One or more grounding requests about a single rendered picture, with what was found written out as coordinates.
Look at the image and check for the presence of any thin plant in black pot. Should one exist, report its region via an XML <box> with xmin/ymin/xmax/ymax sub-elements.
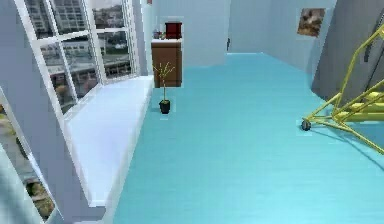
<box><xmin>152</xmin><ymin>61</ymin><xmax>176</xmax><ymax>115</ymax></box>

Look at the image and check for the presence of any brown wooden cabinet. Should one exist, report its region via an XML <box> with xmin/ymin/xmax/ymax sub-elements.
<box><xmin>150</xmin><ymin>38</ymin><xmax>184</xmax><ymax>89</ymax></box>

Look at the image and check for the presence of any dark red box appliance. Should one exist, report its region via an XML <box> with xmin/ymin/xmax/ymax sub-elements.
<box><xmin>164</xmin><ymin>21</ymin><xmax>183</xmax><ymax>40</ymax></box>

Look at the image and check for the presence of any large white framed window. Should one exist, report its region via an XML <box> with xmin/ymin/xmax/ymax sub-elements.
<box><xmin>13</xmin><ymin>0</ymin><xmax>141</xmax><ymax>116</ymax></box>

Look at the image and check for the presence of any narrow white framed window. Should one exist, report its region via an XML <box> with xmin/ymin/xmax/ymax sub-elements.
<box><xmin>0</xmin><ymin>87</ymin><xmax>64</xmax><ymax>224</ymax></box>

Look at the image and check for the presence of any brown framed wall picture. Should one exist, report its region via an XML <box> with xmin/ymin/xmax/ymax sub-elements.
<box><xmin>296</xmin><ymin>7</ymin><xmax>326</xmax><ymax>38</ymax></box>

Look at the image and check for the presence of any yellow metal wheeled frame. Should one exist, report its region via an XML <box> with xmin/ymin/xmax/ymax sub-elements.
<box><xmin>300</xmin><ymin>23</ymin><xmax>384</xmax><ymax>156</ymax></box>

